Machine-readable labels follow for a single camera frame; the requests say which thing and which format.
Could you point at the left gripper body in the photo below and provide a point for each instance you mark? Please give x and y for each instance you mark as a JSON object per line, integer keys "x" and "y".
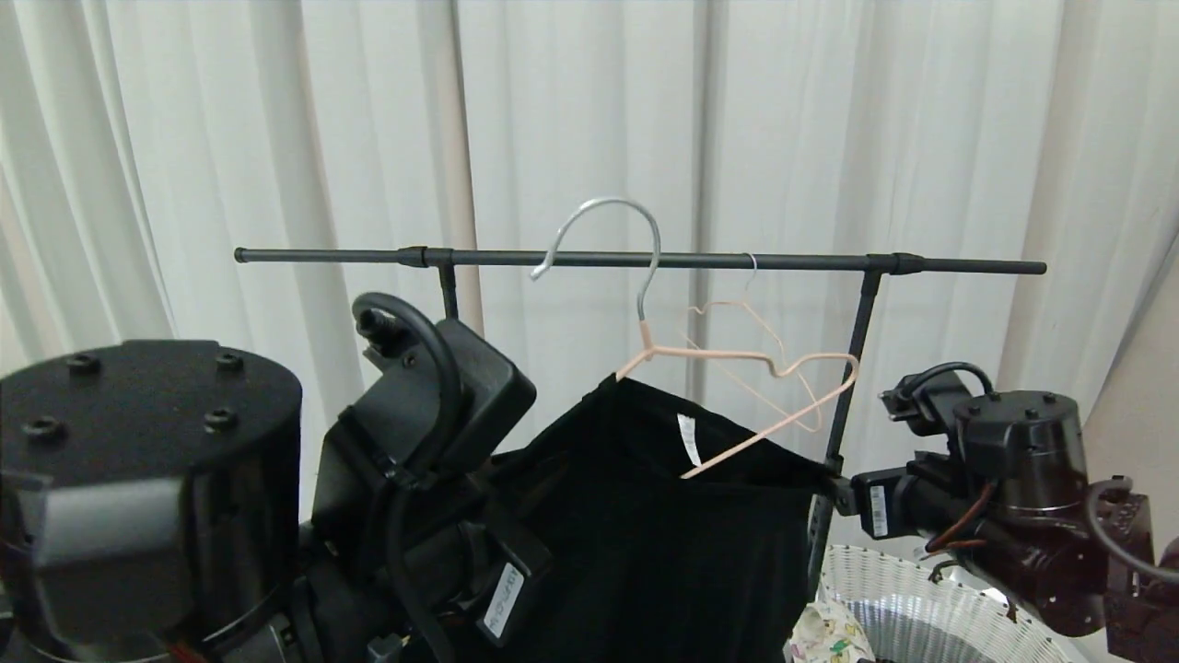
{"x": 479, "y": 543}

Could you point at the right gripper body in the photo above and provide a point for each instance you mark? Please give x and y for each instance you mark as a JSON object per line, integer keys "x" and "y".
{"x": 907, "y": 506}

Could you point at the cream printed garment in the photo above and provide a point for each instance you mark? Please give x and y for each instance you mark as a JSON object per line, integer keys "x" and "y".
{"x": 829, "y": 635}

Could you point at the black short-sleeved shirt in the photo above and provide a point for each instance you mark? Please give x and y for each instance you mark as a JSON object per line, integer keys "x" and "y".
{"x": 645, "y": 552}

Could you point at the pink clothes hanger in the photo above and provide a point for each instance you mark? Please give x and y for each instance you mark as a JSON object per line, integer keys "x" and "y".
{"x": 753, "y": 267}
{"x": 648, "y": 333}

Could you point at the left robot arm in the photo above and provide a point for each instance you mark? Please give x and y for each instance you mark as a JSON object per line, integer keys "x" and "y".
{"x": 147, "y": 433}

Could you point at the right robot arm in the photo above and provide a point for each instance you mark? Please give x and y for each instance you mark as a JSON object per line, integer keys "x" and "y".
{"x": 1018, "y": 451}

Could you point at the white laundry basket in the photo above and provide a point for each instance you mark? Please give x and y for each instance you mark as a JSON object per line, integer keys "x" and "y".
{"x": 921, "y": 608}

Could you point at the black clothes rack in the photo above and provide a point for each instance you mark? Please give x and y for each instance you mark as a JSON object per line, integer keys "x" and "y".
{"x": 516, "y": 259}

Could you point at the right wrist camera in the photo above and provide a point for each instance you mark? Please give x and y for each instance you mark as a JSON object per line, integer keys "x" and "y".
{"x": 921, "y": 405}

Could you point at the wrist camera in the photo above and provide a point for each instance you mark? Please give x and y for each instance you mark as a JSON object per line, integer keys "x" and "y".
{"x": 479, "y": 387}
{"x": 921, "y": 405}

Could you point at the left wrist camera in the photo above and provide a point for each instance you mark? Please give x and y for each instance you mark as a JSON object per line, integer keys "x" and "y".
{"x": 479, "y": 387}

